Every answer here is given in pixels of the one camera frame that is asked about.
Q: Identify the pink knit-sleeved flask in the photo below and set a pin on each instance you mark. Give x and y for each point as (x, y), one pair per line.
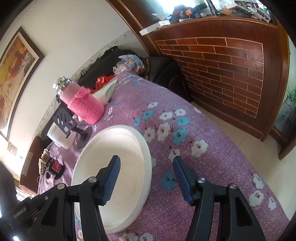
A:
(79, 100)

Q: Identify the white plastic jar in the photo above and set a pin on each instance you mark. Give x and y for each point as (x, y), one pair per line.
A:
(59, 138)

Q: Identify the maroon armchair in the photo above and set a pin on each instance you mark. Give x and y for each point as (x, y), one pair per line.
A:
(30, 170)

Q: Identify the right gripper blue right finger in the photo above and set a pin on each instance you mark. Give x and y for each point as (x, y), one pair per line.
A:
(186, 178)

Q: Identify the purple floral tablecloth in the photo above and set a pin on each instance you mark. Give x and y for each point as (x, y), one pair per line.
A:
(171, 126)

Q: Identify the black phone stand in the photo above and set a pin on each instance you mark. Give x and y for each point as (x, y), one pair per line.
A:
(68, 126)

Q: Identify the white foam bowl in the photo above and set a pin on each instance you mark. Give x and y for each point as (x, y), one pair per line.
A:
(123, 153)

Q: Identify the brown brick-pattern wooden cabinet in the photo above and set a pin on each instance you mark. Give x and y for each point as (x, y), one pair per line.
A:
(237, 69)

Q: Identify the black leather sofa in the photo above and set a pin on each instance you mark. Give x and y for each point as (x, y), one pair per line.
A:
(163, 71)

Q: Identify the red plastic bag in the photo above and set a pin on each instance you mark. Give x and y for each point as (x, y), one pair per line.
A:
(101, 82)

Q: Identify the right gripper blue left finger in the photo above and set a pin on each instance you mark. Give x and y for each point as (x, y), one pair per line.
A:
(106, 180)

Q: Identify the clear plastic bag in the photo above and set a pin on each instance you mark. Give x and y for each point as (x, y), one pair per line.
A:
(129, 62)

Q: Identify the framed wall painting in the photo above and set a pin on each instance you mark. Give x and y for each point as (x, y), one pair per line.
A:
(18, 62)

